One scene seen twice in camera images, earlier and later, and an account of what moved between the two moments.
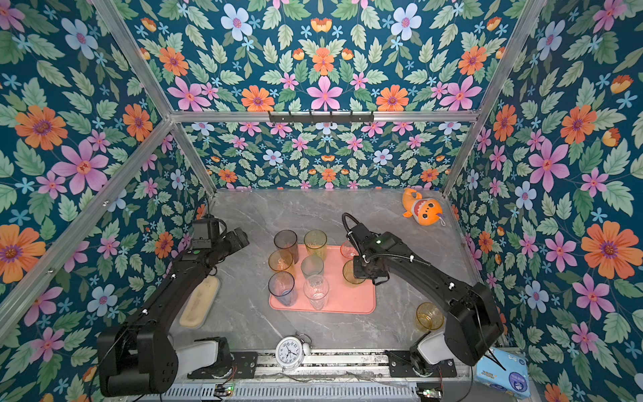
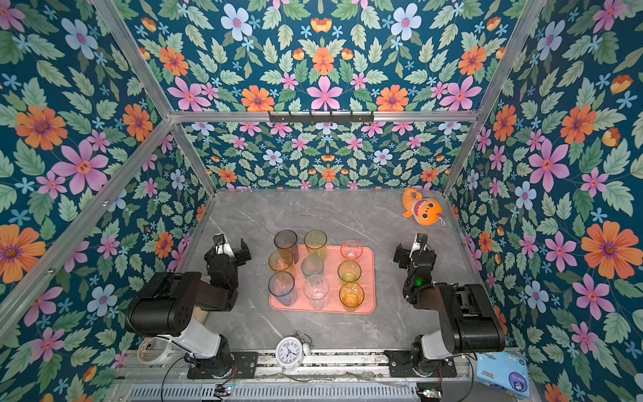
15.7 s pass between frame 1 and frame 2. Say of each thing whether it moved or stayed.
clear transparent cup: stayed
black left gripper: moved
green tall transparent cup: stayed
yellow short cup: moved
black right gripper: moved
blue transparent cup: stayed
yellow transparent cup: stayed
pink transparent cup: stayed
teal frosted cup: stayed
